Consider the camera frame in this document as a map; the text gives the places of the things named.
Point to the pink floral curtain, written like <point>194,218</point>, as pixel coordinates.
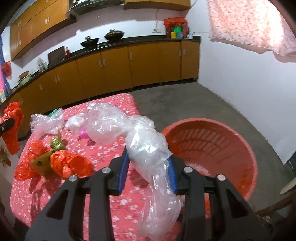
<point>249,25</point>

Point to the white-dotted orange plastic bag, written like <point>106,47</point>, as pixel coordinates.
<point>32,150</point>

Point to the white flower-print appliance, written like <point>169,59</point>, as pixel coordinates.
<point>4,157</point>

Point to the bright green wrapper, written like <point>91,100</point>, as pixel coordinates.
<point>54,112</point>

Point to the small whitish plastic bag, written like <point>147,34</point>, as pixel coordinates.
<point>76,122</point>

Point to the olive paw-print wrapper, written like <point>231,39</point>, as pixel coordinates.
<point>41,162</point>

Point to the crumpled orange plastic bag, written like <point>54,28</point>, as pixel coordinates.
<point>69,163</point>

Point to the yellow upper corner cabinet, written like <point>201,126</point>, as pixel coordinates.
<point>157,3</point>

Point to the brown cutting board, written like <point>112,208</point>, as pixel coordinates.
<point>56,56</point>

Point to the steel range hood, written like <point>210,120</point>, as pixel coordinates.
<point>92,7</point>

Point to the wooden chair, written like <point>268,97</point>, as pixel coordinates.
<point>272,208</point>

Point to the yellow lower kitchen cabinets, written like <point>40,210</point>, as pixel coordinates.
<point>115,67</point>

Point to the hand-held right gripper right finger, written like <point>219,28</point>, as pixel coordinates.
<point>173,178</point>

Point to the pale green pot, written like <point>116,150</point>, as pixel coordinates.
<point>25,80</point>

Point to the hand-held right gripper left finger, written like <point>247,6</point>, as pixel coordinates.
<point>123,176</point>

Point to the large clear plastic bag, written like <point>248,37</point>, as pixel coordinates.
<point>143,148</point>

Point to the green container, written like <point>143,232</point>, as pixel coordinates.
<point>177,31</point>

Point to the red plastic basket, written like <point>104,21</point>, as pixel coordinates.
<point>215,148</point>

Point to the red bottle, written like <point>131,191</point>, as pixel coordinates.
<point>67,52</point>

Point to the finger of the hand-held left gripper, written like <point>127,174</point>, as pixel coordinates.
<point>7,126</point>

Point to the pink plastic piece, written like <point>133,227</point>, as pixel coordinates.
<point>82,134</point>

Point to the yellow cup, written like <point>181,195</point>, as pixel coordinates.
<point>173,35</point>

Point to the yellow kitchen cabinets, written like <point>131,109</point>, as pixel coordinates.
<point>37,25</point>
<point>115,67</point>

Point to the plain orange plastic bag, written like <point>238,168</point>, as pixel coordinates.
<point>12,139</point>

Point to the yellow upper kitchen cabinets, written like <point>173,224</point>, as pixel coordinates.
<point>37,25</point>

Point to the shiny clear plastic bag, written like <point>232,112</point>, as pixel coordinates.
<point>44,122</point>

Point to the black wok with lid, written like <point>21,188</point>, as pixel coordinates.
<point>114,36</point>

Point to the red floral tablecloth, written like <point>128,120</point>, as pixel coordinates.
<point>111,213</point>

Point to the red plastic bag on containers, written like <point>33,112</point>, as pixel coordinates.
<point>175,22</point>

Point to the glass jar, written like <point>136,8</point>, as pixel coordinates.
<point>41,64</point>

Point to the hanging red plastic bag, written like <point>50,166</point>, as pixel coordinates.
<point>7,69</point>

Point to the pink bowl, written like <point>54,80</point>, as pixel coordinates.
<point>23,74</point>

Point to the open black wok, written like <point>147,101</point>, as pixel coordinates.
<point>89,42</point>

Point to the steel mug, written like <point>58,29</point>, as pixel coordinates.
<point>190,36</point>

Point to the green foil wrapper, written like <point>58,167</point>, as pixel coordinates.
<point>56,142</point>

